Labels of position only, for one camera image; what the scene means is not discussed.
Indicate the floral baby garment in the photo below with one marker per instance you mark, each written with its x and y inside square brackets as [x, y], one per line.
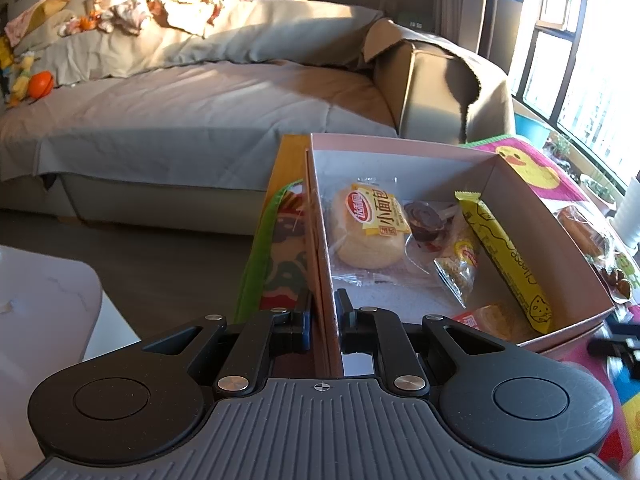
[125, 12]

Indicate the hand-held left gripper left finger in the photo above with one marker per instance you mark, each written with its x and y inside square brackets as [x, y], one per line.
[305, 320]

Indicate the brown bread packet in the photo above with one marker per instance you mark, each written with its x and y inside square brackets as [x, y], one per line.
[580, 232]

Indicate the black digital clock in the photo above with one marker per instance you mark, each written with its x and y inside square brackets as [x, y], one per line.
[416, 24]

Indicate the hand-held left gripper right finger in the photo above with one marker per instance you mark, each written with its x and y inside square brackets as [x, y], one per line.
[345, 322]

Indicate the white planter with plants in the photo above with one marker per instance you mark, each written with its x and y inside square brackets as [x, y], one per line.
[600, 194]

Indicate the yellow label bread packet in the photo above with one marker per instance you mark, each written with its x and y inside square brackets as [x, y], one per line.
[365, 240]

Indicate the pink baby garment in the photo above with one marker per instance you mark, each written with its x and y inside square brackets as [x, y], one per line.
[40, 12]

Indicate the red label bread packet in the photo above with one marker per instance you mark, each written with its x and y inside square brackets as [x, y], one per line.
[492, 320]

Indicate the colourful cartoon play mat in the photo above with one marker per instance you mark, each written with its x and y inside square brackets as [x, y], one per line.
[530, 165]

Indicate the chocolate swirl roll packet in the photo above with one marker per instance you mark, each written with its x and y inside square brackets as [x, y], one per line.
[425, 217]

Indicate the teal plastic basin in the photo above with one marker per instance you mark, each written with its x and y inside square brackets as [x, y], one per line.
[530, 127]

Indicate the white side table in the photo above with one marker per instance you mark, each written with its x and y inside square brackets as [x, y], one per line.
[40, 300]

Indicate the small potted plant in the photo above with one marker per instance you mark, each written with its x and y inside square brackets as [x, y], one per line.
[562, 149]

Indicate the pink cardboard box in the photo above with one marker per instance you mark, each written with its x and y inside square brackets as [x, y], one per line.
[400, 170]

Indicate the yellow cheese bar packet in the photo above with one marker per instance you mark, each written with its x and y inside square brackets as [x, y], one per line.
[505, 260]

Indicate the large window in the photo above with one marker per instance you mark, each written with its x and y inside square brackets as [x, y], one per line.
[590, 35]

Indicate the tall white pot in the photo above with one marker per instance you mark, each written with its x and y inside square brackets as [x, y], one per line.
[631, 215]

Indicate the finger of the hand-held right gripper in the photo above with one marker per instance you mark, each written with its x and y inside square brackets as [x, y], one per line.
[612, 349]
[622, 329]

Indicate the orange toy ball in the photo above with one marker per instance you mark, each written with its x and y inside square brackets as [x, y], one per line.
[40, 84]

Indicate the dark chestnut packet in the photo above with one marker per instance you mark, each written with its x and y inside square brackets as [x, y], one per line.
[620, 282]

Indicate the grainy snack packet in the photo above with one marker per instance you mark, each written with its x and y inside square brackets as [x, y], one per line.
[460, 265]

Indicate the beige sofa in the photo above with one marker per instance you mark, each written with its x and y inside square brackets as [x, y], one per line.
[175, 125]

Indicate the beige curtain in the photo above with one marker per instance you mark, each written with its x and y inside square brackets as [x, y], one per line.
[460, 5]

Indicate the small orange doll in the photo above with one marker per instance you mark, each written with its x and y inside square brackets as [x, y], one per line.
[82, 24]

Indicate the yellow plush toy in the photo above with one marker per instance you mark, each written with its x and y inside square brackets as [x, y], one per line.
[21, 80]

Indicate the yellow cartoon toy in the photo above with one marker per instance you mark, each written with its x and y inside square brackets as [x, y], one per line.
[4, 52]

